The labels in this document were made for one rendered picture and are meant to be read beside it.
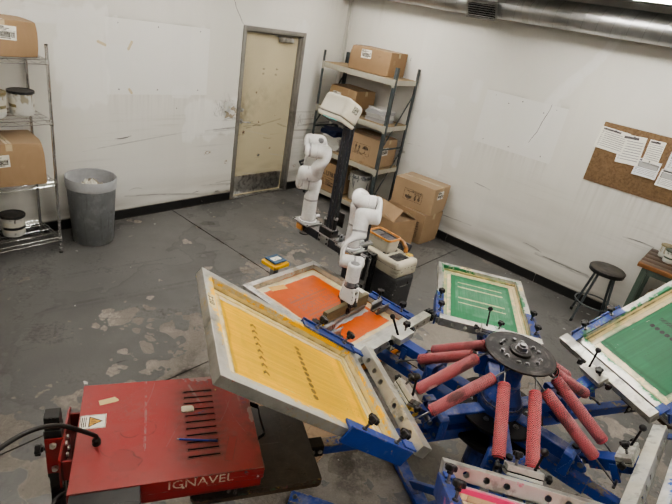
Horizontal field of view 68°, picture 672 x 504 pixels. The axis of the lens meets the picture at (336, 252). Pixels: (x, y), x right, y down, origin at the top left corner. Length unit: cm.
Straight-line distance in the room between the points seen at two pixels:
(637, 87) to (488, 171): 171
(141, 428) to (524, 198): 514
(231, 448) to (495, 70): 531
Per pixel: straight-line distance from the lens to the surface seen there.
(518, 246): 635
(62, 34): 536
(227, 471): 176
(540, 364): 227
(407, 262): 371
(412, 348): 254
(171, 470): 177
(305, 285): 303
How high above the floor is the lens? 246
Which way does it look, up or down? 25 degrees down
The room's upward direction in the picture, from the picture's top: 11 degrees clockwise
